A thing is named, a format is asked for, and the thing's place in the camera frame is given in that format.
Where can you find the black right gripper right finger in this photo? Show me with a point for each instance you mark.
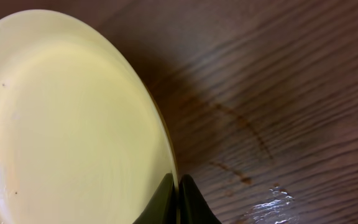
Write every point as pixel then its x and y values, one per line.
pixel 193 207

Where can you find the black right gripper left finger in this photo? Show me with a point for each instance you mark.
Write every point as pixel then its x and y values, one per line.
pixel 162 207

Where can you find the yellow round plate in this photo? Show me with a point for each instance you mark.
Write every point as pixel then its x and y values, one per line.
pixel 81 139

